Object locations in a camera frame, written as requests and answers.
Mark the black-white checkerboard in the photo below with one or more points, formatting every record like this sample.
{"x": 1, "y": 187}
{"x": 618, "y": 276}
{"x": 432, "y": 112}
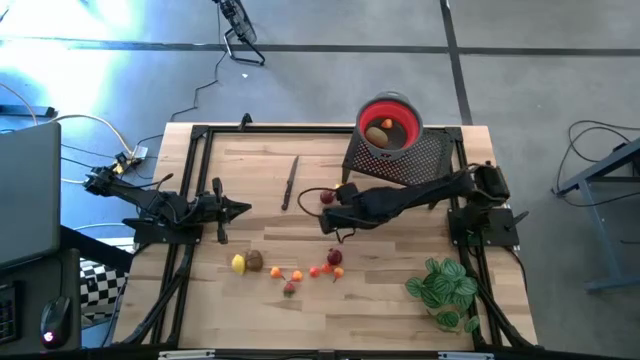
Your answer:
{"x": 100, "y": 287}

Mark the dark red toy plum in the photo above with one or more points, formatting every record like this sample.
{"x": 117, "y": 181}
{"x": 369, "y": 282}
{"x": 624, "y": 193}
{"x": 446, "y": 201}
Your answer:
{"x": 327, "y": 197}

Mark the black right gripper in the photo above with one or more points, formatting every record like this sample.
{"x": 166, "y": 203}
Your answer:
{"x": 345, "y": 217}

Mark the black computer mouse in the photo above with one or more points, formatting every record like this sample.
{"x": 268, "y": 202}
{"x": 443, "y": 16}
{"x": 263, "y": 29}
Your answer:
{"x": 55, "y": 320}

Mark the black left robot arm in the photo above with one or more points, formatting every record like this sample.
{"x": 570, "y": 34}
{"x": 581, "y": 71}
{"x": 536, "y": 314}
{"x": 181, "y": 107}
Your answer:
{"x": 145, "y": 200}

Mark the small toy orange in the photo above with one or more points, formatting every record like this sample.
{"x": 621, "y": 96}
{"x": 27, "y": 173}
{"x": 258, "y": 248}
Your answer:
{"x": 386, "y": 123}

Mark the silver bracket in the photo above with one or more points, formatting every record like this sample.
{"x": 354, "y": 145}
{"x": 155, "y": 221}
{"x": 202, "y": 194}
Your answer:
{"x": 185, "y": 355}
{"x": 465, "y": 356}

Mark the blue-grey metal table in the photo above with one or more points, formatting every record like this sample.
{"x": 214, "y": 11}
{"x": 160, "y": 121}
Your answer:
{"x": 600, "y": 169}

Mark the green artificial plant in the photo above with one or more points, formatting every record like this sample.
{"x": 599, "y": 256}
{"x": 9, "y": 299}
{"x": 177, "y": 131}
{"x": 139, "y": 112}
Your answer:
{"x": 445, "y": 290}

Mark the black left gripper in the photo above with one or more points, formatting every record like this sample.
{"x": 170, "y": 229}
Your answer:
{"x": 210, "y": 206}

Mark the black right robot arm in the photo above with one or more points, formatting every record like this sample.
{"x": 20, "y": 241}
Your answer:
{"x": 425, "y": 192}

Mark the red toy strawberry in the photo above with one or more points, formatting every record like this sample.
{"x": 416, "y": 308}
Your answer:
{"x": 289, "y": 289}

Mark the dark red toy apple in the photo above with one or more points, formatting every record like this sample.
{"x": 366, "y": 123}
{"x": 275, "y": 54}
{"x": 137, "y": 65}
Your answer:
{"x": 334, "y": 257}

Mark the black kitchen knife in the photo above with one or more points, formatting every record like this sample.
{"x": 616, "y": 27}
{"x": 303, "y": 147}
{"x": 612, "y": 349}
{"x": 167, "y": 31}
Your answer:
{"x": 289, "y": 185}

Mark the black perforated metal shelf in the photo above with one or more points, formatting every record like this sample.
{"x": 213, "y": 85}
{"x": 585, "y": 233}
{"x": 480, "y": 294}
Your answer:
{"x": 425, "y": 160}

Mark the brown toy kiwi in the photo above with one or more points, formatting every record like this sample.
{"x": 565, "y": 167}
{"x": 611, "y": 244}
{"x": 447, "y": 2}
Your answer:
{"x": 255, "y": 260}
{"x": 376, "y": 137}

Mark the red collapsible colander grey rim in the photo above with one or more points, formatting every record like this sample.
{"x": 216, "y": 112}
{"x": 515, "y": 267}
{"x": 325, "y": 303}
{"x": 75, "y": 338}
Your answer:
{"x": 367, "y": 112}

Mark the power strip with plugs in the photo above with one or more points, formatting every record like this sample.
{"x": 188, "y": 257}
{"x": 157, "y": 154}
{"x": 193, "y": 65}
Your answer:
{"x": 131, "y": 156}

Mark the round orange-red toy fruit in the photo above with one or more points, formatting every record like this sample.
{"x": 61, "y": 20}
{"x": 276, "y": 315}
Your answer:
{"x": 338, "y": 272}

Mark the black floor fan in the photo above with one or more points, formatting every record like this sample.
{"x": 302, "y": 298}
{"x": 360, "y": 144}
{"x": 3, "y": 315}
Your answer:
{"x": 240, "y": 25}

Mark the black flat bar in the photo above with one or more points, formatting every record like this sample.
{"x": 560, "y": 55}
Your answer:
{"x": 25, "y": 111}

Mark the black keyboard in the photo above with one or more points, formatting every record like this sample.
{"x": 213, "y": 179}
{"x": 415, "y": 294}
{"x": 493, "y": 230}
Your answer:
{"x": 7, "y": 312}

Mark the black aluminium table frame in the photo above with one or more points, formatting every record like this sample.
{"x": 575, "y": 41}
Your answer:
{"x": 280, "y": 129}

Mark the black desk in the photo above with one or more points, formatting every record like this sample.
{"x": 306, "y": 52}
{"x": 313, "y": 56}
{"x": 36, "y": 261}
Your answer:
{"x": 65, "y": 270}

